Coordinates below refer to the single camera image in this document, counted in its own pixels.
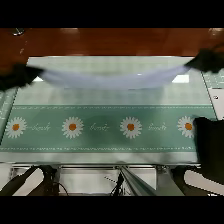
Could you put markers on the pale lavender garment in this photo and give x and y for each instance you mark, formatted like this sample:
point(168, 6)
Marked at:
point(113, 81)

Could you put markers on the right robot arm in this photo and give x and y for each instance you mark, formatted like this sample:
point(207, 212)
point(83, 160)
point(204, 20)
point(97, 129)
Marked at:
point(210, 146)

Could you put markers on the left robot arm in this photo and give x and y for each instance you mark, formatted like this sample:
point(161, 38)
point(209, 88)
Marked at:
point(16, 76)

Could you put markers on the silver frame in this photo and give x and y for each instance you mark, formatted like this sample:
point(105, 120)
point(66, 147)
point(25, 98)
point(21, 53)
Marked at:
point(140, 186)

